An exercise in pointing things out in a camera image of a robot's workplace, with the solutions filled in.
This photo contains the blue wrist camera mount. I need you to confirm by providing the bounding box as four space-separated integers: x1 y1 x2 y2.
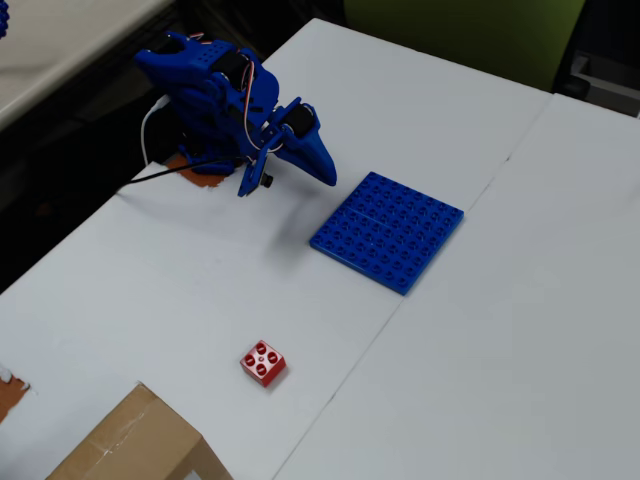
236 127 275 198

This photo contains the red 2x2 building block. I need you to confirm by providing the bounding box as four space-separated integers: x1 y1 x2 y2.
239 339 289 389

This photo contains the red white black servo wire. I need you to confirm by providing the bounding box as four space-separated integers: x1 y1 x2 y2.
238 49 265 149

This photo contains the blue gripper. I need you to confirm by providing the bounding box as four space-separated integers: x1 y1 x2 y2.
268 97 338 187

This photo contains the blue 8x8 building baseplate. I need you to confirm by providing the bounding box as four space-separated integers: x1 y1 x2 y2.
308 171 465 297

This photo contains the black camera cable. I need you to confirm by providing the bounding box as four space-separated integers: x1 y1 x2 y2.
117 157 246 194

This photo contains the green partition panel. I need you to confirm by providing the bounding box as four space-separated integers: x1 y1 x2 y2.
342 0 586 94

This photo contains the white power cable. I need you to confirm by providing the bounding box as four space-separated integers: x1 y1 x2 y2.
140 96 171 166

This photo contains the white background table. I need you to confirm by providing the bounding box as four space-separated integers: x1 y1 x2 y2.
0 0 176 131

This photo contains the dark grey background furniture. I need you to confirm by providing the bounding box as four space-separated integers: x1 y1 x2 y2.
552 0 640 119

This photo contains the brown cardboard box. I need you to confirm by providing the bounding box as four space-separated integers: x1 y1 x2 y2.
44 382 234 480

